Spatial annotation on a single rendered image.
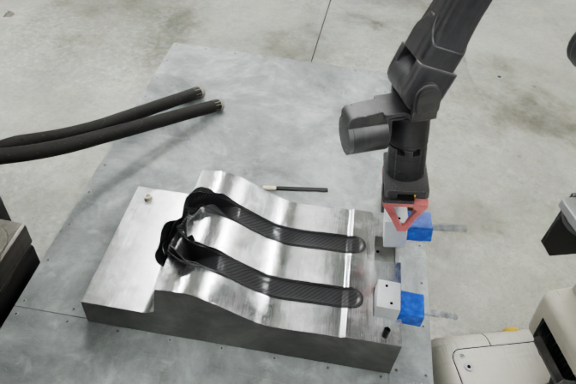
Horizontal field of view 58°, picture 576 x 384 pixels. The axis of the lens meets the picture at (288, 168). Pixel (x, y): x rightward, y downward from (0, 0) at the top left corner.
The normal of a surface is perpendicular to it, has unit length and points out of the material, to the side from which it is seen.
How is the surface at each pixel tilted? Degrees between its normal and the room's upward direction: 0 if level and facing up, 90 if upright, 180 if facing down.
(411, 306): 0
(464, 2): 85
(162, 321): 90
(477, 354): 0
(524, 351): 0
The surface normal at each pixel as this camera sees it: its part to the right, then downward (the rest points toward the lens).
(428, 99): 0.20, 0.63
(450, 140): 0.07, -0.72
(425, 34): -0.91, -0.16
